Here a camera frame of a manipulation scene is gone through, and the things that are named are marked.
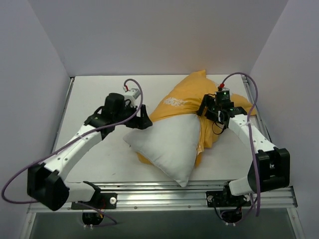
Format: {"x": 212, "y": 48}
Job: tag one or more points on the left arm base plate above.
{"x": 103, "y": 201}

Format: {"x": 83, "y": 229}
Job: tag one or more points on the aluminium left side rail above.
{"x": 63, "y": 112}

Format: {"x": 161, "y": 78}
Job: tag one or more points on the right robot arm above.
{"x": 239, "y": 123}

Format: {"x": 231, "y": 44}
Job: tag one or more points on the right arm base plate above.
{"x": 221, "y": 199}

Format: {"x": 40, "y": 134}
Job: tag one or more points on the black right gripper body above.
{"x": 209, "y": 109}

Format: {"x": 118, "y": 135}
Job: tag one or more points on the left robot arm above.
{"x": 46, "y": 182}

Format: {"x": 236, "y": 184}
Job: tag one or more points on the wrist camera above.
{"x": 222, "y": 87}
{"x": 131, "y": 94}

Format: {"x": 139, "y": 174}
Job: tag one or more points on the aluminium front rail frame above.
{"x": 164, "y": 210}

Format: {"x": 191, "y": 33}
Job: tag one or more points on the yellow pillowcase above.
{"x": 186, "y": 98}

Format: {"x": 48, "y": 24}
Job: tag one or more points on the white pillow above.
{"x": 169, "y": 144}

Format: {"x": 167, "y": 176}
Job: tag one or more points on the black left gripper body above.
{"x": 137, "y": 119}

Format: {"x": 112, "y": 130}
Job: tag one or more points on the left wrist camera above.
{"x": 131, "y": 94}

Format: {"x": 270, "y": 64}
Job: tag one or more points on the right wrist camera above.
{"x": 222, "y": 87}

